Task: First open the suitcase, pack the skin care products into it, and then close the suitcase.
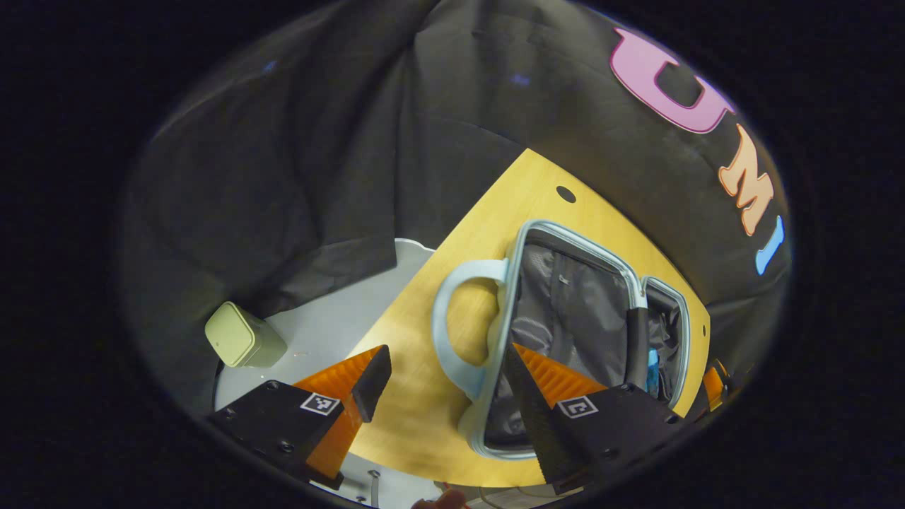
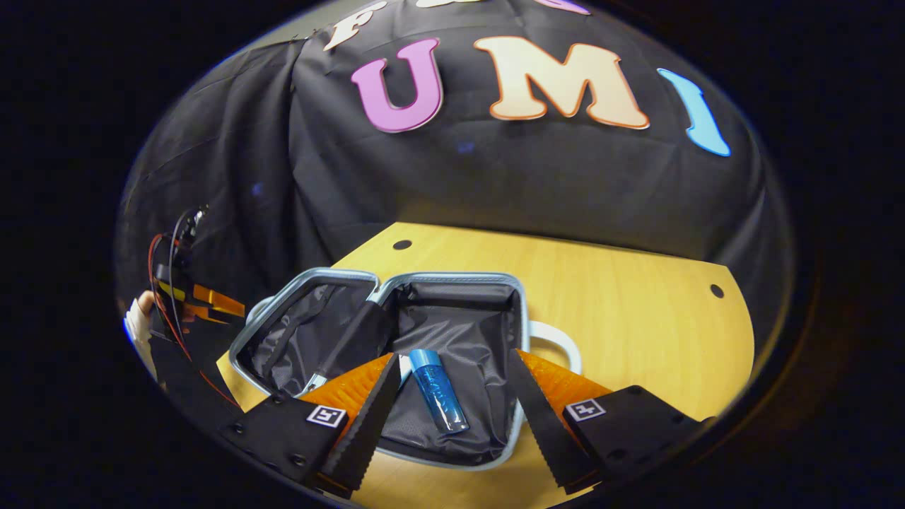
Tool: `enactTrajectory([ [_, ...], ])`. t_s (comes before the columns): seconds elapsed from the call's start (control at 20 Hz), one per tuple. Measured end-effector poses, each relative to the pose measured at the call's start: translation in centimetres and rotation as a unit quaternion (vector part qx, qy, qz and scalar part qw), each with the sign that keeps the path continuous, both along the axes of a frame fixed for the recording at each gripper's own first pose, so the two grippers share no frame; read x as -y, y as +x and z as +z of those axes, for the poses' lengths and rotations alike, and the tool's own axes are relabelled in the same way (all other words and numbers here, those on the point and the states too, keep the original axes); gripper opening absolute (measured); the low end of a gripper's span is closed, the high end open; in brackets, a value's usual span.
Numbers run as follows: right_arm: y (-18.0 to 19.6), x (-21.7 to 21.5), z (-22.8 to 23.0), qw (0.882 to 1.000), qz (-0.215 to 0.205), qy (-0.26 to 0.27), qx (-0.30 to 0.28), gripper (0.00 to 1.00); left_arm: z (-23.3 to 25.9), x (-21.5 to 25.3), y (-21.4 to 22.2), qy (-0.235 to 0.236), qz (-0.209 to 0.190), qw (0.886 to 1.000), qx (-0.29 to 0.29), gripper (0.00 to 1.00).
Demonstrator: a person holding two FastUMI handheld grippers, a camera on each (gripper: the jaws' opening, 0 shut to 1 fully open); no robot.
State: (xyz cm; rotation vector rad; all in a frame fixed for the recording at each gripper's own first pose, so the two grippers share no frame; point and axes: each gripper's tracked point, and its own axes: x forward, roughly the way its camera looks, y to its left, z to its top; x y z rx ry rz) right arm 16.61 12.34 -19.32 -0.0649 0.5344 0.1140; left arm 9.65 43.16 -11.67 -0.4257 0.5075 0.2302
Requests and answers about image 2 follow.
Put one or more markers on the light blue suitcase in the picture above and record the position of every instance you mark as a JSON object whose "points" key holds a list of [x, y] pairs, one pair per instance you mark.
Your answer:
{"points": [[466, 339]]}

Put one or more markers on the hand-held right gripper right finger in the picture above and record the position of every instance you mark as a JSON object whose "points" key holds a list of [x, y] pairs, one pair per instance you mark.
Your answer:
{"points": [[541, 424]]}

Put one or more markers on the blue green skincare bottle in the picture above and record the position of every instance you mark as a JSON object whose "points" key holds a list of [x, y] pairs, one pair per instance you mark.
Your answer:
{"points": [[438, 392]]}

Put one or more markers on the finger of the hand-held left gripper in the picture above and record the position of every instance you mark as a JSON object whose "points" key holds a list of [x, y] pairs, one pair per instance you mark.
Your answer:
{"points": [[220, 302]]}

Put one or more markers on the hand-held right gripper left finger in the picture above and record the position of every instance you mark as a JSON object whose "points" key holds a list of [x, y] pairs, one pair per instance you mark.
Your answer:
{"points": [[368, 424]]}

